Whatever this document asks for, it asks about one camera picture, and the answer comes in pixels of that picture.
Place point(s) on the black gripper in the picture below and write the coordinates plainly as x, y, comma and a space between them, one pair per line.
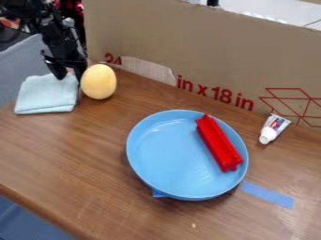
59, 62

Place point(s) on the yellow ball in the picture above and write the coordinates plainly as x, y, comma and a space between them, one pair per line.
98, 81

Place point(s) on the light blue cloth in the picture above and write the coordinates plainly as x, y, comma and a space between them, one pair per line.
43, 94

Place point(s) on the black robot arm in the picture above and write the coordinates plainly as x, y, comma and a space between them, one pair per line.
40, 16

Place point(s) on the blue plate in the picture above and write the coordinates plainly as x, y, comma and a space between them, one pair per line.
171, 160

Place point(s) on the red plastic block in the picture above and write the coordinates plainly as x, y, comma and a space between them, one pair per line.
218, 143

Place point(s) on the small toothpaste tube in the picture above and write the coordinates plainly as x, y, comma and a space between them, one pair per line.
274, 126

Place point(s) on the blue tape strip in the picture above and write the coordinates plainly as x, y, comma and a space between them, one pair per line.
268, 195

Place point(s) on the cardboard box wall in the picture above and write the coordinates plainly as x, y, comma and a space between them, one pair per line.
256, 64

